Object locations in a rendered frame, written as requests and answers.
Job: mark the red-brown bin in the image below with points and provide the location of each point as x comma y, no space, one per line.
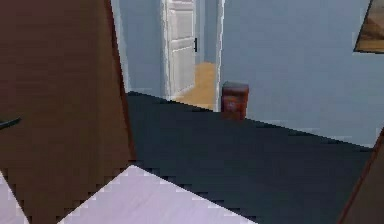
234,100

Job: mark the framed wall picture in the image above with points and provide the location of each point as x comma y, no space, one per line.
371,30

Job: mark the brown wooden room door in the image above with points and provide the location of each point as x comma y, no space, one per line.
63,100

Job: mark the brown wooden furniture panel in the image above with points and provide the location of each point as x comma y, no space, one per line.
366,190

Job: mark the white panelled room door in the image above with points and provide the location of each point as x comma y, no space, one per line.
181,50

